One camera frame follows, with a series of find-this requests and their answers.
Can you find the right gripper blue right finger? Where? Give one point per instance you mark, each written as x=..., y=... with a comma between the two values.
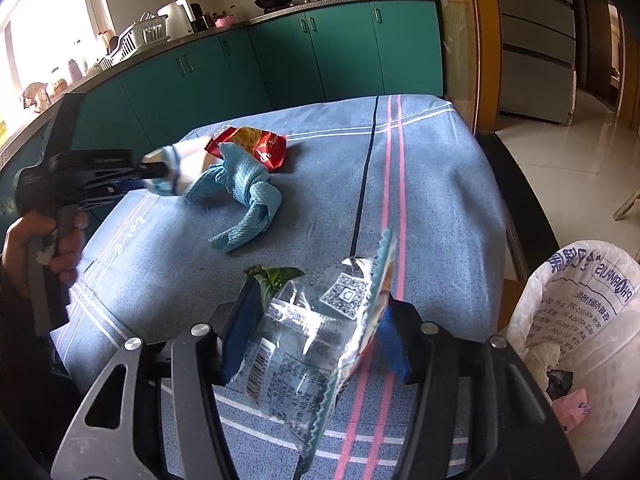
x=402, y=341

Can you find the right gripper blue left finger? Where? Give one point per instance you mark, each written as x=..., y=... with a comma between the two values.
x=236, y=322

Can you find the green vegetable leaf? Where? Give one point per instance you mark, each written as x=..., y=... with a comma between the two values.
x=271, y=280

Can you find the clear plastic food bag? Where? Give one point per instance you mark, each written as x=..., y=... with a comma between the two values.
x=309, y=341

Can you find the light blue knitted cloth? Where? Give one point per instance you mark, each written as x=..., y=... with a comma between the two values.
x=248, y=182

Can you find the red snack wrapper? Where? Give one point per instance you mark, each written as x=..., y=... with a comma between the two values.
x=265, y=146

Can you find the white lined trash bin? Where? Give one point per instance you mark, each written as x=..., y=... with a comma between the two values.
x=584, y=299

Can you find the teal kitchen cabinets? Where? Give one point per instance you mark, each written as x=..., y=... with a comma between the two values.
x=324, y=51

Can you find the person's left hand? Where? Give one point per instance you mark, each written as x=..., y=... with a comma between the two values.
x=20, y=251

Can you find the blue striped tablecloth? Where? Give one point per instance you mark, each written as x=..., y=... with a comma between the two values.
x=354, y=168

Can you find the white dish rack basket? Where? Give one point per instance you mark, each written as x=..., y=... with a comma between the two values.
x=137, y=38

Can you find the pink container on counter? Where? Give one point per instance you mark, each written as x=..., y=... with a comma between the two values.
x=224, y=20

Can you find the silver refrigerator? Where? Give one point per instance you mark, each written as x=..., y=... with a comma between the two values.
x=538, y=59

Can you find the wooden framed glass door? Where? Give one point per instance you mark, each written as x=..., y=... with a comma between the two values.
x=472, y=51

